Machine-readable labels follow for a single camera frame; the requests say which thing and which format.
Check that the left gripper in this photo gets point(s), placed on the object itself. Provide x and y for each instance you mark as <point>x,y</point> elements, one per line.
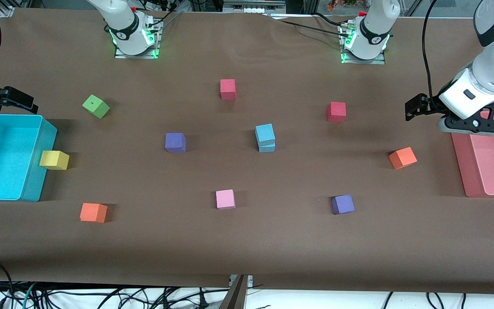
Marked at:
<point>429,105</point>

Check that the light blue foam block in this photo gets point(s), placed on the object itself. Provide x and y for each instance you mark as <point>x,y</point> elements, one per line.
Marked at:
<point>266,148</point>
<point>265,133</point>

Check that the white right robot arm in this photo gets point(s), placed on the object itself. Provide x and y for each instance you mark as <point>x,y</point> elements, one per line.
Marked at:
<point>122,25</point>

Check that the orange foam block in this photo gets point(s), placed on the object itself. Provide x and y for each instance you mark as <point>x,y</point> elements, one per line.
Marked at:
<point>402,157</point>
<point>92,211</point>

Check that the cyan plastic bin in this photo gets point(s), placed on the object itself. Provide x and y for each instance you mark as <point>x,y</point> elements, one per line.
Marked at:
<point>2,159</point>

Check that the yellow foam block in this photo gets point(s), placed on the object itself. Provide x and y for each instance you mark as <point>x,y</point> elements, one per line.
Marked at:
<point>54,159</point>

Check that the green foam block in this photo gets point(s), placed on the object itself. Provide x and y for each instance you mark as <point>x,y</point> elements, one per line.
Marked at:
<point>96,106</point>

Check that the red foam block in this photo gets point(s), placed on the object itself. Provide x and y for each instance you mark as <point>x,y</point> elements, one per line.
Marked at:
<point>227,88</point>
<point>336,110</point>

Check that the purple foam block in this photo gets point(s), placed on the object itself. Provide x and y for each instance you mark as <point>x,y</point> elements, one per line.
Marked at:
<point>342,204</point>
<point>175,143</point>

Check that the grey electronics box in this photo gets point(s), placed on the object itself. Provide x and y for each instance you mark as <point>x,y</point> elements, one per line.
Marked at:
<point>253,6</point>

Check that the brown table cover sheet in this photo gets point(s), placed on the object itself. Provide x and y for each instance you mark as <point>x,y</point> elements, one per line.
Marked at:
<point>272,240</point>

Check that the pink foam block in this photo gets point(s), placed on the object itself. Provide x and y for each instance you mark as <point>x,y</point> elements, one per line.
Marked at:
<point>225,198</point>

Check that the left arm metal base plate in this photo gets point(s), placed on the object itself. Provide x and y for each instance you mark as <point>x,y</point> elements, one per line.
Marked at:
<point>380,61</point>

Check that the aluminium frame post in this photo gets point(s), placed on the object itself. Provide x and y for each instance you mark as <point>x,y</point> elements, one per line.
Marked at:
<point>6,8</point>

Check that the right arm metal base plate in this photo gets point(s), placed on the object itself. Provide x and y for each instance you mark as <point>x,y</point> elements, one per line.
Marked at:
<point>122,55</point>

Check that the silver corner bracket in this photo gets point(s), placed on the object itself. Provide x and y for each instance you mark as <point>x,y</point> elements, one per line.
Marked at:
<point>250,281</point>

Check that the dark aluminium frame beam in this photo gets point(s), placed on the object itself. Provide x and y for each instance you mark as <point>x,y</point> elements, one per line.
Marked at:
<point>236,298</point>

